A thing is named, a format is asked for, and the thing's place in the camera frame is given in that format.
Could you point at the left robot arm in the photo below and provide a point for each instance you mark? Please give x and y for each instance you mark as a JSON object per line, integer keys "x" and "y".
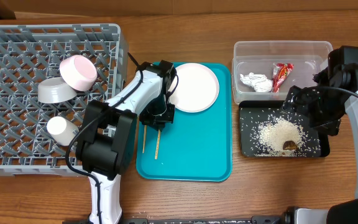
{"x": 105, "y": 143}

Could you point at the wooden chopstick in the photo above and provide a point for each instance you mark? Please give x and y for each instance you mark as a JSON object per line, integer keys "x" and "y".
{"x": 144, "y": 138}
{"x": 157, "y": 144}

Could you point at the grey bowl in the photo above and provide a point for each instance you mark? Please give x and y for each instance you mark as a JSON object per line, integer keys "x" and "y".
{"x": 55, "y": 90}

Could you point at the black food waste tray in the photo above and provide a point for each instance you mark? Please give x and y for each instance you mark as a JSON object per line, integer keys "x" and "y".
{"x": 250, "y": 140}

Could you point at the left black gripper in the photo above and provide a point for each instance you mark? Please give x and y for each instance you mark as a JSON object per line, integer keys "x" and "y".
{"x": 158, "y": 122}

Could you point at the large white plate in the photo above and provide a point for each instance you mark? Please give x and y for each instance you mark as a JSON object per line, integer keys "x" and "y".
{"x": 196, "y": 88}

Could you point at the teal plastic tray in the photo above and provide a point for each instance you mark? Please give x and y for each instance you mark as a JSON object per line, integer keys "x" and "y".
{"x": 196, "y": 146}

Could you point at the grey plastic dish rack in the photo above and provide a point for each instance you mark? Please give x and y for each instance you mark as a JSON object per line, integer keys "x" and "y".
{"x": 30, "y": 54}

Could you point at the brown food scrap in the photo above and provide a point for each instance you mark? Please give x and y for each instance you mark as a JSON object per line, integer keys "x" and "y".
{"x": 290, "y": 146}

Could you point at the red snack wrapper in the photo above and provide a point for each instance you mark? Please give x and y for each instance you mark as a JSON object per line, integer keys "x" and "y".
{"x": 280, "y": 73}

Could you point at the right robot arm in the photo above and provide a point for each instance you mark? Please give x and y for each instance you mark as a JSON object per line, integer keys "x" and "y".
{"x": 345, "y": 84}

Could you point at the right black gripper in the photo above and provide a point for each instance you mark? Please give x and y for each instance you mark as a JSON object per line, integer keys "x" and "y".
{"x": 302, "y": 101}

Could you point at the white paper cup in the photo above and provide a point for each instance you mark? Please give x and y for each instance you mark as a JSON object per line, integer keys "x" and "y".
{"x": 61, "y": 130}

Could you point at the white tissue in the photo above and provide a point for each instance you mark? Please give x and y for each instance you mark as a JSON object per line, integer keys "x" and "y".
{"x": 259, "y": 82}

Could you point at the spilled rice pile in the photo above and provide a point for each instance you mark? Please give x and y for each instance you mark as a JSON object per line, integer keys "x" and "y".
{"x": 280, "y": 133}

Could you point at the clear plastic waste bin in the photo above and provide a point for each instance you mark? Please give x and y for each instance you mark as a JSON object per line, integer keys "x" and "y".
{"x": 260, "y": 57}

